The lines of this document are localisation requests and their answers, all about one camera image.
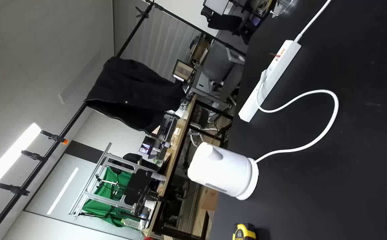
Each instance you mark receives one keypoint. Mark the white power strip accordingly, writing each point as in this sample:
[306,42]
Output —
[274,73]

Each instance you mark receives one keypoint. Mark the wooden workbench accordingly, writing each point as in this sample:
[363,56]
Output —
[175,146]

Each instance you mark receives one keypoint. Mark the grey cylindrical cup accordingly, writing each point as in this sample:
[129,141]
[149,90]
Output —
[220,170]

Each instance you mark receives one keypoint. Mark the grey machine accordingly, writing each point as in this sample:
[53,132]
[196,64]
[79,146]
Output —
[220,66]

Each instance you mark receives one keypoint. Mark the black hanging cloth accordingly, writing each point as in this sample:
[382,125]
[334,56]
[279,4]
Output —
[131,93]

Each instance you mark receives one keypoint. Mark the metal rack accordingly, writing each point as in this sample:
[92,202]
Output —
[101,157]

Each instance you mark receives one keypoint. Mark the yellow tape measure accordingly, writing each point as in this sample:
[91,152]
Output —
[243,232]

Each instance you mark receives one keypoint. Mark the black clamp with orange tip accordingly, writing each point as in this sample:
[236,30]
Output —
[53,136]

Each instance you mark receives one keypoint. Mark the short ceiling light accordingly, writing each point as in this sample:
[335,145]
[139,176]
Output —
[63,189]

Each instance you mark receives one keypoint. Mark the long ceiling light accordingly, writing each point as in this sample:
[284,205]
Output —
[8,161]

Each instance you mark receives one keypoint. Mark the black pole frame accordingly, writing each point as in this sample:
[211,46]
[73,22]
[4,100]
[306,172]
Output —
[33,170]

